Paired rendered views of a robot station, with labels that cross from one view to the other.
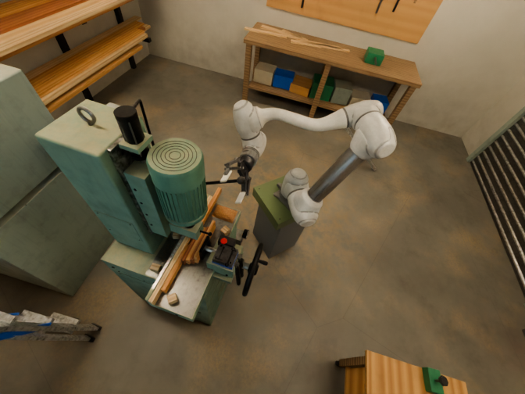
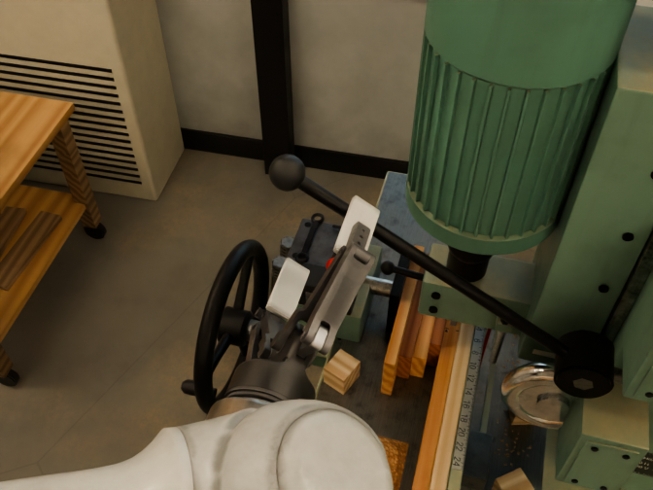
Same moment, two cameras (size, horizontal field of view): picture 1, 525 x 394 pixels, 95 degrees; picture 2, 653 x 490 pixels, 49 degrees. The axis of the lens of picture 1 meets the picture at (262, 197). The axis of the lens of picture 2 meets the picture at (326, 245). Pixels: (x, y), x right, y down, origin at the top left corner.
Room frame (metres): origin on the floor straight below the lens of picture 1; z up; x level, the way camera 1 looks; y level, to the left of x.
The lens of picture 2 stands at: (1.12, 0.21, 1.79)
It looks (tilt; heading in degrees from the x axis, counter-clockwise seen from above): 49 degrees down; 188
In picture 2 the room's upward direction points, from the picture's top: straight up
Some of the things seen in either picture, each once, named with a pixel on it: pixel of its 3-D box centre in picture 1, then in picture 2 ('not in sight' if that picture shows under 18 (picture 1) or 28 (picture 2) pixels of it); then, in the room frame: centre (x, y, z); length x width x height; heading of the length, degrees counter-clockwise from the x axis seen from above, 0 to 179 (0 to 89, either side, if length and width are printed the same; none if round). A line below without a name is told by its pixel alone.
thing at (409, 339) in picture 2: (200, 245); (416, 313); (0.49, 0.25, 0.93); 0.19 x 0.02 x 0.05; 173
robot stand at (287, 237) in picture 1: (279, 223); not in sight; (1.11, -0.19, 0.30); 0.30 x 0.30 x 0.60; 41
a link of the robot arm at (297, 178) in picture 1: (295, 183); not in sight; (1.10, -0.20, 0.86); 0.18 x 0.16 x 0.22; 21
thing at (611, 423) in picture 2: not in sight; (600, 432); (0.69, 0.46, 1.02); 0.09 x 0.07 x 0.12; 173
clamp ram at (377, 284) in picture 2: (210, 249); (378, 286); (0.47, 0.19, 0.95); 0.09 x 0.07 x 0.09; 173
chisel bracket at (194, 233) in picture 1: (187, 227); (475, 294); (0.52, 0.32, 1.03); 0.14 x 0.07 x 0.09; 83
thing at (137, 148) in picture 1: (132, 134); not in sight; (0.53, 0.44, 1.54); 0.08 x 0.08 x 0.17; 83
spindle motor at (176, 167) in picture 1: (181, 185); (506, 88); (0.52, 0.30, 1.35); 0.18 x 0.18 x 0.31
